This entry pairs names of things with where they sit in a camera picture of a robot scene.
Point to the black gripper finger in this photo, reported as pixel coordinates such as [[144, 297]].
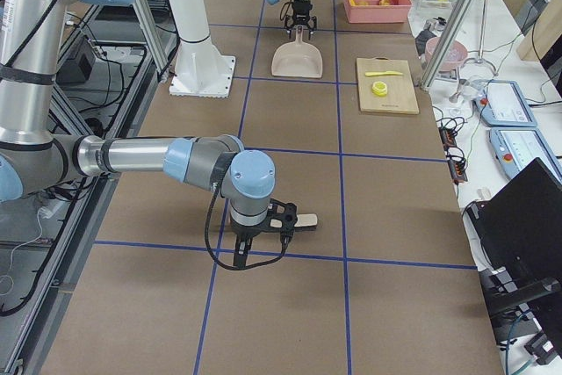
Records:
[[241, 252], [312, 26], [289, 25]]

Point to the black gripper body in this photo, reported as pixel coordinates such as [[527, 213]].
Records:
[[242, 232], [300, 9]]

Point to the white hand brush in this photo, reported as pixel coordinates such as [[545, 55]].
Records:
[[305, 222]]

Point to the beige plastic dustpan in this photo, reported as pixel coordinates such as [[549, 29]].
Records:
[[297, 58]]

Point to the pink plastic bin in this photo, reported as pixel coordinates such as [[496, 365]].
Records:
[[377, 14]]

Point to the yellow toy knife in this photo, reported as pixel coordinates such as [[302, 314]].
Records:
[[383, 73]]

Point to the yellow toy lemon slice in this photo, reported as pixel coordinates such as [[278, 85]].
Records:
[[379, 88]]

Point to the wooden cutting board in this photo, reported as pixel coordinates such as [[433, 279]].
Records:
[[401, 96]]

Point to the dark grey cloth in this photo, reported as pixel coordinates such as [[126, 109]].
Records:
[[421, 40]]

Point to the upper teach pendant tablet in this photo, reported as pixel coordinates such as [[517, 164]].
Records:
[[501, 103]]

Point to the teach pendant tablet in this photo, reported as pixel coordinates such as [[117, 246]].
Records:
[[516, 147], [501, 103]]

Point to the black monitor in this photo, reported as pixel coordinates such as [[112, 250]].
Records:
[[520, 231]]

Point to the lower teach pendant tablet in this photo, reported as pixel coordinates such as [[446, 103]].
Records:
[[516, 147]]

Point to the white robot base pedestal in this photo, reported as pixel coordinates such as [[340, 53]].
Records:
[[200, 69]]

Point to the aluminium frame post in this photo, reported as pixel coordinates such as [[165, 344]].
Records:
[[457, 17]]

